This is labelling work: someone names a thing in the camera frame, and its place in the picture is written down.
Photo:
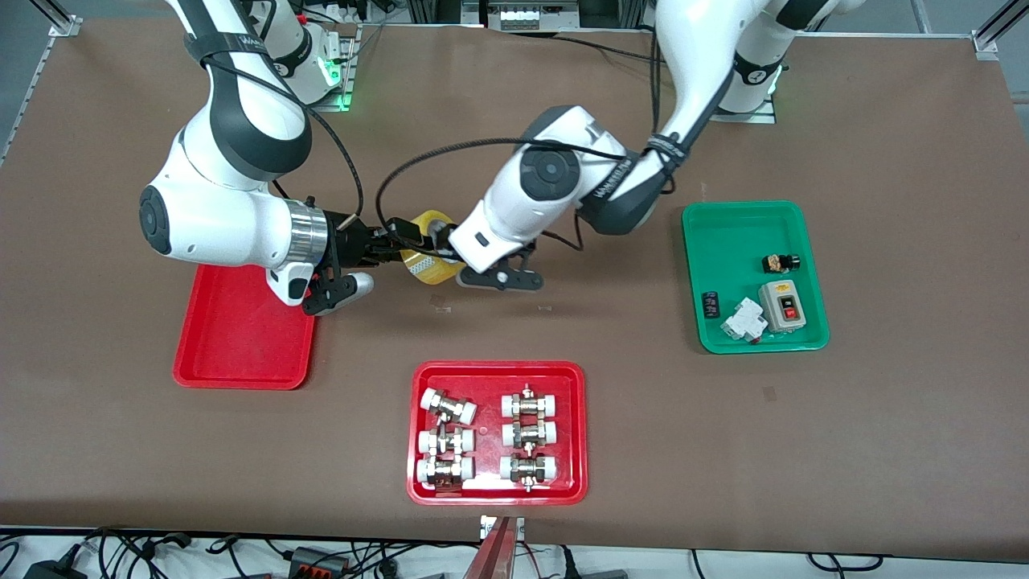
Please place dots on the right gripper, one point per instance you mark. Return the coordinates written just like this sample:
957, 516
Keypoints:
350, 244

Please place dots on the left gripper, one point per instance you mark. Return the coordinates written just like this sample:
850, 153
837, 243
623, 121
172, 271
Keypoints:
440, 236

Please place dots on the yellow tape roll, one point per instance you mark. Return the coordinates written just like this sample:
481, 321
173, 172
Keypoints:
430, 271

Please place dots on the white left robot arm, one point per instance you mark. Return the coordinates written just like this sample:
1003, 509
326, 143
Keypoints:
691, 64

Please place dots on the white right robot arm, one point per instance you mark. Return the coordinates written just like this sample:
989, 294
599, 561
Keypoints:
233, 217

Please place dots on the brown tape patch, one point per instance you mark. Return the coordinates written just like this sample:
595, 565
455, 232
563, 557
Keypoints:
438, 301

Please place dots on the red plastic tray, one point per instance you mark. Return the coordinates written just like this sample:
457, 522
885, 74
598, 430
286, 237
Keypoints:
490, 378
241, 346

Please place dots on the green plastic tray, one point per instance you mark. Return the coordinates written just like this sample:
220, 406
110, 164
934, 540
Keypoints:
723, 241

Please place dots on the white-capped metal pipe valve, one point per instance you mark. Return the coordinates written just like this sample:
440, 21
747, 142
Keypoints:
529, 434
530, 404
448, 406
444, 470
446, 441
528, 468

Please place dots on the white power strip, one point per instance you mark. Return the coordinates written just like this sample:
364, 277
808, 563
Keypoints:
534, 16

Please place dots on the small black component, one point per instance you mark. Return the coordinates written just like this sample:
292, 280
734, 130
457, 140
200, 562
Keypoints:
711, 304

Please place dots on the white circuit breaker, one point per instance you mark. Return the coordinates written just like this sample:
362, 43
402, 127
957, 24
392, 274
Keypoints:
744, 322

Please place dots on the red metal bar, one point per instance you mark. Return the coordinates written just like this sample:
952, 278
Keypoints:
492, 559

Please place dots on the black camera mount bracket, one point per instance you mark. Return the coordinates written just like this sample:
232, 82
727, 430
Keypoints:
325, 296
502, 281

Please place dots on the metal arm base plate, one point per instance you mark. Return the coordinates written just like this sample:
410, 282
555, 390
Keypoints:
350, 80
764, 115

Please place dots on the small metal bracket plate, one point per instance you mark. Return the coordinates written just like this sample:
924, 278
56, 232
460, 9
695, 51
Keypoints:
486, 527

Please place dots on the black brass knob switch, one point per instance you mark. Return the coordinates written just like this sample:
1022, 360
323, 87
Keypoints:
781, 262

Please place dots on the grey switch box red button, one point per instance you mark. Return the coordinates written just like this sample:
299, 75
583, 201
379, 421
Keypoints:
784, 310

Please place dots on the aluminium frame profile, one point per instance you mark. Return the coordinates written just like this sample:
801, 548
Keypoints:
60, 20
997, 28

